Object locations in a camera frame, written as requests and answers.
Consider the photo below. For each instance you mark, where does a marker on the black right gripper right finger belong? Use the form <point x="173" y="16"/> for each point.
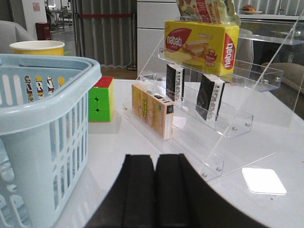
<point x="185" y="200"/>

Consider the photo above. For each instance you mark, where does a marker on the colourful puzzle cube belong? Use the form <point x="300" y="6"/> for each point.
<point x="102" y="100"/>

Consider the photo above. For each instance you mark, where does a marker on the black tissue pack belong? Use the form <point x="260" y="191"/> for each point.
<point x="209" y="97"/>
<point x="175" y="82"/>

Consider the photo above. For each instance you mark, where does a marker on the light blue plastic basket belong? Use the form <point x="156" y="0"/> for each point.
<point x="43" y="135"/>

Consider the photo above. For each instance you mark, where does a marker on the orange yellow snack box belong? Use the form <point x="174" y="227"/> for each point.
<point x="153" y="109"/>

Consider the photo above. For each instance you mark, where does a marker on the colourful snack bag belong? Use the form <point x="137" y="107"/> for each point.
<point x="209" y="11"/>

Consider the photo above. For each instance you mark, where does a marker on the yellow nabati wafer box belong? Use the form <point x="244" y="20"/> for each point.
<point x="209" y="48"/>

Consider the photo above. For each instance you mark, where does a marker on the plate of fruit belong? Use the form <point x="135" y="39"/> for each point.
<point x="249" y="10"/>

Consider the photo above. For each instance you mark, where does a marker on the red fire extinguisher box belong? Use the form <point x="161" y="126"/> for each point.
<point x="43" y="31"/>

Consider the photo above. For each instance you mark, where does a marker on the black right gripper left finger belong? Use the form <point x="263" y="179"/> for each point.
<point x="130" y="201"/>

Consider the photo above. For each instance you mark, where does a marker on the clear acrylic right display shelf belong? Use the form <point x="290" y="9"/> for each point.
<point x="261" y="116"/>

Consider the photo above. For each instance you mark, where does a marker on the white cabinet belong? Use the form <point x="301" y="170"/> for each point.
<point x="151" y="15"/>

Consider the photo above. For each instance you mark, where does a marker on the red barrier belt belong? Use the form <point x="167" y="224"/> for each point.
<point x="128" y="15"/>

